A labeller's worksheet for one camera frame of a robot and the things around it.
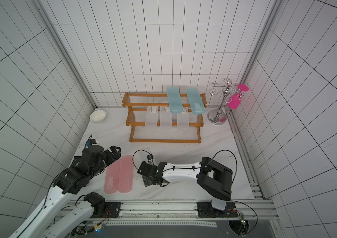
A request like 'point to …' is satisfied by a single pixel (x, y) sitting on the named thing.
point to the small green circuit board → (242, 218)
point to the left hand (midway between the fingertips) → (113, 155)
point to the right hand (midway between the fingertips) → (148, 179)
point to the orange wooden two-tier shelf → (137, 103)
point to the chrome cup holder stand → (216, 116)
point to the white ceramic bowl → (98, 116)
